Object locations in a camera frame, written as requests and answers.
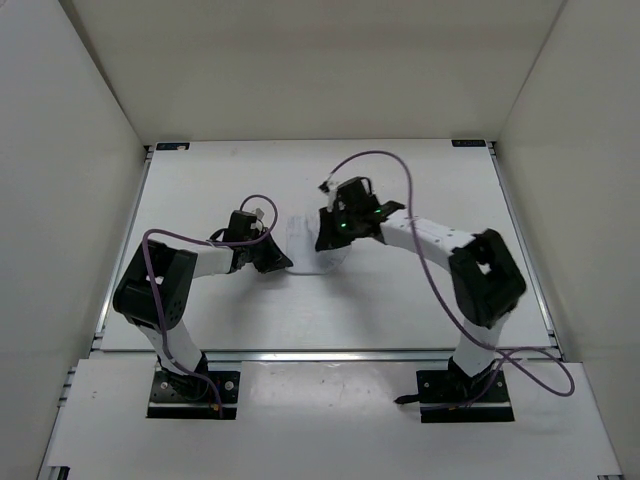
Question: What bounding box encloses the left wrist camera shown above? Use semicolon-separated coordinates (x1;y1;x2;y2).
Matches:
251;208;267;236

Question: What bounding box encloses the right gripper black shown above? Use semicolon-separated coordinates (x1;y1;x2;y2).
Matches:
317;204;361;251

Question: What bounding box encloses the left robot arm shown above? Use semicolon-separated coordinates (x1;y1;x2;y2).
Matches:
113;210;293;400

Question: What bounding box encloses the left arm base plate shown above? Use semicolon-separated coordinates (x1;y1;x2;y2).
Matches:
146;366;241;421

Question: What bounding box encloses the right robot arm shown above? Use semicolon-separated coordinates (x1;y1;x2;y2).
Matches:
315;176;527;401

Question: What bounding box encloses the right dark corner label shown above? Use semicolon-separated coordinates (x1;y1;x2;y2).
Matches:
451;139;486;148

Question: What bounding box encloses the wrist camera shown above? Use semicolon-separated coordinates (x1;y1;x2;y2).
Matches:
318;174;340;213
251;208;267;236

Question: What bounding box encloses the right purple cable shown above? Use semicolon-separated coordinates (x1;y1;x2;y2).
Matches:
329;149;576;399

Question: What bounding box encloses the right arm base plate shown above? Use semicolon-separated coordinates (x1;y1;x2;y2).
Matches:
394;368;515;424

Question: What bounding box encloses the white skirt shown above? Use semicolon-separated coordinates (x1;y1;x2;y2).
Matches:
285;212;352;276

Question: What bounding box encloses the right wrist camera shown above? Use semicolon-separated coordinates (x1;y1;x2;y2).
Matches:
318;174;340;213

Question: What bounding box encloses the purple cable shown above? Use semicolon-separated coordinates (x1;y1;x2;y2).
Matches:
329;149;576;399
141;193;279;416

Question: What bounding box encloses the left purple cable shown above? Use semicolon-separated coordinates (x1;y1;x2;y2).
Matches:
141;193;279;416

